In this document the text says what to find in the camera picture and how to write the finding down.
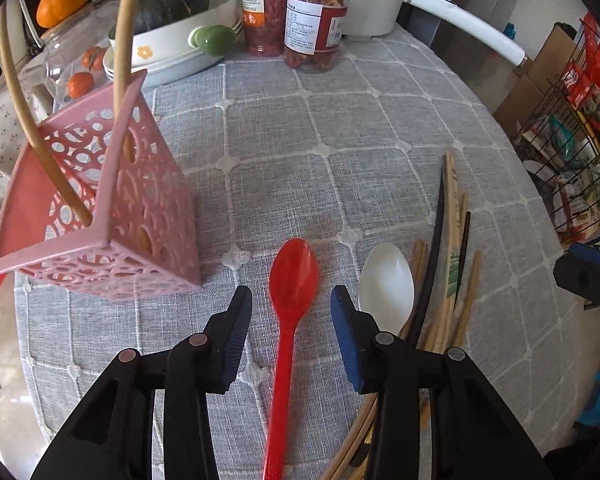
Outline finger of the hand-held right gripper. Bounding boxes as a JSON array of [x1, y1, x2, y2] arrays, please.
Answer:
[[553, 241, 600, 319]]

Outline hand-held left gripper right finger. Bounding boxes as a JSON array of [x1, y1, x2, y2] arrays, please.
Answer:
[[330, 285, 556, 480]]

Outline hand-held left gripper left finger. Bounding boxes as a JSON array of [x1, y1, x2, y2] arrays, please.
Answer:
[[30, 285, 254, 480]]

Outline white plastic spoon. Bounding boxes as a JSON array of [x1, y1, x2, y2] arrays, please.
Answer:
[[357, 242, 416, 335]]

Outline red plastic spoon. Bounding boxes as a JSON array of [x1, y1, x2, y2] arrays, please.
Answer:
[[262, 238, 321, 480]]

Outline pile of wooden chopsticks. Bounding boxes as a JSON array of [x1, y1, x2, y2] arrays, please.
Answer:
[[325, 149, 482, 480]]

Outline pink perforated utensil basket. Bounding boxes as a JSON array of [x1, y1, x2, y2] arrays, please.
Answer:
[[0, 69, 202, 302]]

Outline blue plastic object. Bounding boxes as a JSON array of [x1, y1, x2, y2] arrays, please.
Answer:
[[576, 370, 600, 429]]

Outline teal packet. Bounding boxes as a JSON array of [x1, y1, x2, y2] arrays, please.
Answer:
[[549, 115, 587, 162]]

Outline grey checked tablecloth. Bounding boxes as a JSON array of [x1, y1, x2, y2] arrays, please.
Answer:
[[14, 25, 600, 480]]

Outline cardboard box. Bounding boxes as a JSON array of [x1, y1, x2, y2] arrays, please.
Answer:
[[492, 25, 587, 137]]

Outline red snack packets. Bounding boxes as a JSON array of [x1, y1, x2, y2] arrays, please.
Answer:
[[560, 12, 600, 111]]

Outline white stacked dish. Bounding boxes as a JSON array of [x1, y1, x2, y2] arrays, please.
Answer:
[[102, 24, 246, 87]]

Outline floral cloth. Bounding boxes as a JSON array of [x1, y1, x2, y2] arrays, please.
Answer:
[[0, 67, 57, 237]]

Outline small tangerine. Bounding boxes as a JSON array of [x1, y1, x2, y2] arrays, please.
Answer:
[[82, 46, 109, 71], [67, 72, 96, 99]]

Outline white flower print baking dish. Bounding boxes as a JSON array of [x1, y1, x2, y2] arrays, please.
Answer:
[[107, 0, 237, 74]]

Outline dried red fruit jar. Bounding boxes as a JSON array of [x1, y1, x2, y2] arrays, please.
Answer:
[[283, 0, 356, 74]]

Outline goji berry jar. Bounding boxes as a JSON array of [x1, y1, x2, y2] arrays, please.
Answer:
[[240, 0, 289, 57]]

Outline clear glass jar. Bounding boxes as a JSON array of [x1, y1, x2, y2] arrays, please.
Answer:
[[42, 1, 117, 107]]

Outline green kabocha squash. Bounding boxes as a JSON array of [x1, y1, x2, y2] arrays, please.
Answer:
[[129, 0, 211, 36]]

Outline large orange fruit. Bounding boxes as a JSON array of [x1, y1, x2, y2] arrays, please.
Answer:
[[36, 0, 93, 29]]

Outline black wire rack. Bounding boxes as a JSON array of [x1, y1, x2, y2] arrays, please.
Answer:
[[514, 10, 600, 247]]

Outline white pot with handle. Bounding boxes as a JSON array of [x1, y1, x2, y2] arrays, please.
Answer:
[[339, 0, 527, 67]]

